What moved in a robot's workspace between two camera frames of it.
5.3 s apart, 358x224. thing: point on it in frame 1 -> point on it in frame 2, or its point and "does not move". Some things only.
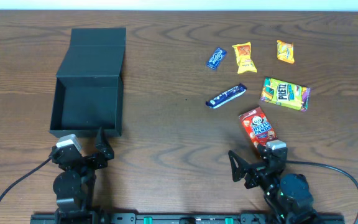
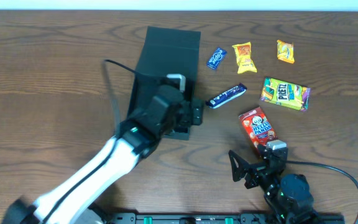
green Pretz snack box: [286, 94] does not move
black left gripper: [86, 159] -> [196, 111]
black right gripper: [257, 171] does not move
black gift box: [87, 93] -> [168, 51]
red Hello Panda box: [258, 126] does not move
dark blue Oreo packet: [226, 96] does not move
